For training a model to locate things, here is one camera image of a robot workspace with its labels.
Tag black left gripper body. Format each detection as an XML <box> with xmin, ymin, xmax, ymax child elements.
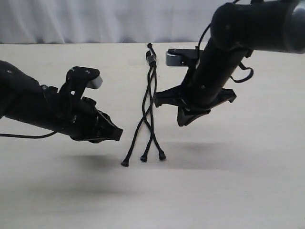
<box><xmin>41</xmin><ymin>78</ymin><xmax>100</xmax><ymax>142</ymax></box>

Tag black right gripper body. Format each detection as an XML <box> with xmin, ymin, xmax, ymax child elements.
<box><xmin>154</xmin><ymin>40</ymin><xmax>237</xmax><ymax>112</ymax></box>

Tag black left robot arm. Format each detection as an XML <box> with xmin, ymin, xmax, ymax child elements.
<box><xmin>0</xmin><ymin>61</ymin><xmax>123</xmax><ymax>144</ymax></box>

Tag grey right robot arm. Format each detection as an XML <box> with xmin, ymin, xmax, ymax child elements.
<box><xmin>154</xmin><ymin>0</ymin><xmax>305</xmax><ymax>126</ymax></box>

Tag clear tape strip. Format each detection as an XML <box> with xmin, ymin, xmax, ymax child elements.
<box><xmin>128</xmin><ymin>58</ymin><xmax>167</xmax><ymax>66</ymax></box>

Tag white backdrop curtain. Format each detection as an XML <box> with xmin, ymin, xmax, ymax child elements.
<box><xmin>0</xmin><ymin>0</ymin><xmax>224</xmax><ymax>44</ymax></box>

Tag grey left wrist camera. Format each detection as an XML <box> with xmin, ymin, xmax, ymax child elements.
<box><xmin>66</xmin><ymin>66</ymin><xmax>102</xmax><ymax>90</ymax></box>

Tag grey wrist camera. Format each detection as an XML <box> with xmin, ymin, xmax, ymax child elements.
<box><xmin>166</xmin><ymin>49</ymin><xmax>197</xmax><ymax>67</ymax></box>
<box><xmin>66</xmin><ymin>66</ymin><xmax>102</xmax><ymax>90</ymax></box>

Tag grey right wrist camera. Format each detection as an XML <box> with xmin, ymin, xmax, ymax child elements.
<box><xmin>166</xmin><ymin>49</ymin><xmax>197</xmax><ymax>67</ymax></box>

